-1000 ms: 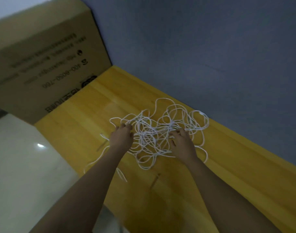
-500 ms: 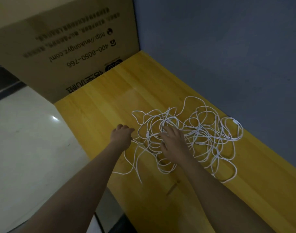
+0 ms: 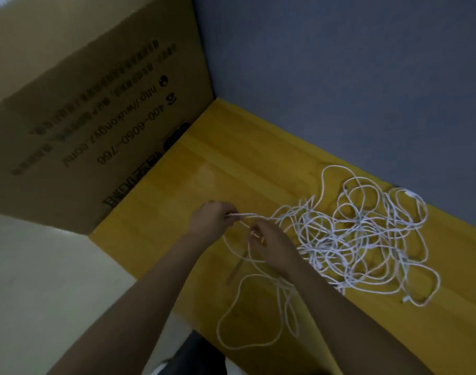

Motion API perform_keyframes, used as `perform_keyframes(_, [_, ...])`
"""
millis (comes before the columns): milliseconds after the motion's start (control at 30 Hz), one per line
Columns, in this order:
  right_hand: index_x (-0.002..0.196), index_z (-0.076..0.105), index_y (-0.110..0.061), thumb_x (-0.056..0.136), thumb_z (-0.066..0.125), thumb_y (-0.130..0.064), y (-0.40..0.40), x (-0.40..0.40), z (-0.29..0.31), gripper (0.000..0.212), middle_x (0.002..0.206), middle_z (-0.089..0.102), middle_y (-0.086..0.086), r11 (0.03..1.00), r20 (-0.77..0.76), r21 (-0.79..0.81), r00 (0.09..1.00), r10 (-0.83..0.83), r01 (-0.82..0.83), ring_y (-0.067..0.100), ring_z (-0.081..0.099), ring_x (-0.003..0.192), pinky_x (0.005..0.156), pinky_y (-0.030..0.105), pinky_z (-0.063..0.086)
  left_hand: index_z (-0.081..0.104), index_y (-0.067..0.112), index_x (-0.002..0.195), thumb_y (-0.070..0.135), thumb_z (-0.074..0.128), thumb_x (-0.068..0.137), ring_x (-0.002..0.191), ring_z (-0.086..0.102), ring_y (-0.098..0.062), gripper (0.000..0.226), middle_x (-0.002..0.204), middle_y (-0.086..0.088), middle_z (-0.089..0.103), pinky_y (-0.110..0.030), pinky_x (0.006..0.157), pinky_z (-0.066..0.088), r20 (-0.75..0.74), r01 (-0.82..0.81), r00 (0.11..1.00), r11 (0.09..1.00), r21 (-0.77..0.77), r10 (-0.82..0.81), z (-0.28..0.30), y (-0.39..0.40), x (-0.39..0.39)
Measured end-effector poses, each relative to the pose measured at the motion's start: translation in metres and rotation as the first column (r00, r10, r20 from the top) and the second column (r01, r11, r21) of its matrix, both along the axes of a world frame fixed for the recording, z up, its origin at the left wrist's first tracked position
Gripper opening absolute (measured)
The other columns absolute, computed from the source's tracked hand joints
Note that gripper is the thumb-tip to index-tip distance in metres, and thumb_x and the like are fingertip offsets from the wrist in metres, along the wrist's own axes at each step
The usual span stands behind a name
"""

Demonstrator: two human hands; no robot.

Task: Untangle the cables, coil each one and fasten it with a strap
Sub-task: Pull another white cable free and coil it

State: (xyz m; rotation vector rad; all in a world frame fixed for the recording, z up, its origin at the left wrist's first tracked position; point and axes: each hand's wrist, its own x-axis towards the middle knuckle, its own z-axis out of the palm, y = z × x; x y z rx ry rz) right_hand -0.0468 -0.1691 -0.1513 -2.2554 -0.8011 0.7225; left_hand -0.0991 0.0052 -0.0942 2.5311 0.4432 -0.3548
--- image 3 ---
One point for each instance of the person's right hand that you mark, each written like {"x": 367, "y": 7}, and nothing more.
{"x": 275, "y": 246}

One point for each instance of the person's left hand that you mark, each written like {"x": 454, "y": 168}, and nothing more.
{"x": 209, "y": 221}

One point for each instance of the person's left forearm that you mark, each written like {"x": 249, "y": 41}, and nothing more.
{"x": 128, "y": 324}

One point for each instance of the person's right forearm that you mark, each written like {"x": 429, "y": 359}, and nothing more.
{"x": 347, "y": 332}

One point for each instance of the person's dark clothing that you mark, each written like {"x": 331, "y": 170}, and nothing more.
{"x": 195, "y": 357}

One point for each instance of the plain brown cardboard box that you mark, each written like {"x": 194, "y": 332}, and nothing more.
{"x": 82, "y": 105}

